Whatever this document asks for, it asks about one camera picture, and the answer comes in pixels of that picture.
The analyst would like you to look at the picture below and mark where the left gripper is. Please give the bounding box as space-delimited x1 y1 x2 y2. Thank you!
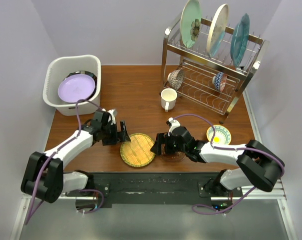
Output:
101 120 130 146

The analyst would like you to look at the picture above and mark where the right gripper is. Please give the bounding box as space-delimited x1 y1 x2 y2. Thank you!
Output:
150 132 187 156

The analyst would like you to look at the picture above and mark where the yellow patterned plate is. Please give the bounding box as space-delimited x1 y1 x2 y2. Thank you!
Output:
120 133 155 168

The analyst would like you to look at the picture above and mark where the clear glass dish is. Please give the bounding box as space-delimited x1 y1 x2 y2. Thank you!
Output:
160 152 185 163

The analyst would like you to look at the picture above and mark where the lavender plate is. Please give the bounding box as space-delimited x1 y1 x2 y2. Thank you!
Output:
57 74 96 103

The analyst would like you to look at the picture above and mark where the black striped plate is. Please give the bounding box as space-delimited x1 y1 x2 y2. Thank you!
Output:
65 70 98 100

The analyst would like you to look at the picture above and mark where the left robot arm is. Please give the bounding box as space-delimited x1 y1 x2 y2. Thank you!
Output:
21 109 131 203

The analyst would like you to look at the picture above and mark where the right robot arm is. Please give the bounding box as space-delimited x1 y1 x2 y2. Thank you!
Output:
150 126 285 197

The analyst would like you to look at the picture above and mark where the white plastic bin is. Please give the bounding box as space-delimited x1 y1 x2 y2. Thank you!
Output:
43 54 101 116

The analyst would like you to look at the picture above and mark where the white mug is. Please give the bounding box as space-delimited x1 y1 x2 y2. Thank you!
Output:
160 88 177 112

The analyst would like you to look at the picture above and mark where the red patterned bowl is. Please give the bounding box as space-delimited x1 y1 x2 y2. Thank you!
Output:
167 69 184 90

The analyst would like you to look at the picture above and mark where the yellow blue small bowl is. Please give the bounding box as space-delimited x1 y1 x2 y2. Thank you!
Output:
206 125 231 145

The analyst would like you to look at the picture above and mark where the blue zigzag bowl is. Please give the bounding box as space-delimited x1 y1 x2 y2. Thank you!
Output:
212 72 227 92

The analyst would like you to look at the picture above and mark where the metal dish rack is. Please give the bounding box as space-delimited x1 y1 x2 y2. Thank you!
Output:
160 14 269 124

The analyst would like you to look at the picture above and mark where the mint flower plate in rack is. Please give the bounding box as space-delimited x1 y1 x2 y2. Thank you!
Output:
180 0 202 48

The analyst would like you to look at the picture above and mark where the beige blue plate in rack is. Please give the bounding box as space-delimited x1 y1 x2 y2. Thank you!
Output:
206 4 229 58

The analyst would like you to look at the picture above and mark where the teal glass plate in rack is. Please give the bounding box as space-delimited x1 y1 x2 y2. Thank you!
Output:
230 13 250 67

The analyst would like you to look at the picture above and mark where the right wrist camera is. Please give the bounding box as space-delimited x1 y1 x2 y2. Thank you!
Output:
166 117 181 136

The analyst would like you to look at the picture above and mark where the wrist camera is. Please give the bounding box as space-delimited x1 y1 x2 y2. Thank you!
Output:
102 108 117 125
166 117 181 136

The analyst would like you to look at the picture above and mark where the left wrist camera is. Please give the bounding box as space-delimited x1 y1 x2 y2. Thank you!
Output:
102 108 117 125

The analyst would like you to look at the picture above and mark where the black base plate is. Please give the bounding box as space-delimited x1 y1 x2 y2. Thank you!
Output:
58 171 244 210

